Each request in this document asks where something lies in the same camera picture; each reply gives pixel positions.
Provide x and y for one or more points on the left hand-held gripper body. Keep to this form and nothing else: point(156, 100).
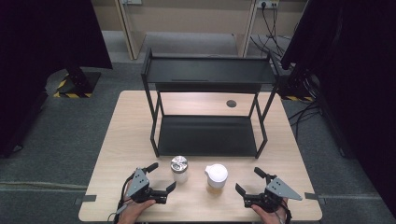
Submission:
point(138, 183)

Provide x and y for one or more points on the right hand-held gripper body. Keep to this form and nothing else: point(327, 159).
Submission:
point(280, 189)

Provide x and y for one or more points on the silver metal can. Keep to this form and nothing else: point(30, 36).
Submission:
point(179, 164)

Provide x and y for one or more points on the black two-tier metal rack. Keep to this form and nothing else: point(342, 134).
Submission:
point(205, 135)

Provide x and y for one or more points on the person's left hand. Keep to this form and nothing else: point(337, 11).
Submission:
point(134, 211)

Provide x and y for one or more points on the person's right hand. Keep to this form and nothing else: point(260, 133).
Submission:
point(269, 216)

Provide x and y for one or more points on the stand base with striped tape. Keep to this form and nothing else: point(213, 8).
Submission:
point(77, 84)
point(295, 88)

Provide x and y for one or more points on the black curtain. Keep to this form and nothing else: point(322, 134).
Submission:
point(37, 62)
point(358, 77)

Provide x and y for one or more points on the light wooden background desk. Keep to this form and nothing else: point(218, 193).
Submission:
point(134, 31)

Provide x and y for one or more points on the white wall power outlet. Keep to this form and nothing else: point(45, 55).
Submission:
point(268, 3)
point(131, 1)

